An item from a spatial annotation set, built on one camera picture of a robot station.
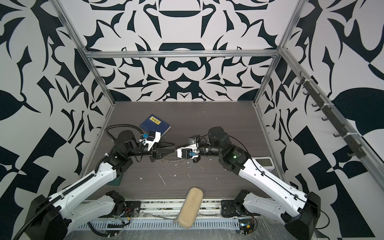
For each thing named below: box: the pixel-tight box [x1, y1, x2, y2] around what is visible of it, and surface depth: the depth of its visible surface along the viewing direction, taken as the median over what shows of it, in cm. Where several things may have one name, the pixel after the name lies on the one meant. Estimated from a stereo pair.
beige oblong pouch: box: [177, 187, 204, 229], surface depth 73 cm
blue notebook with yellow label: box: [139, 114, 171, 137], surface depth 108 cm
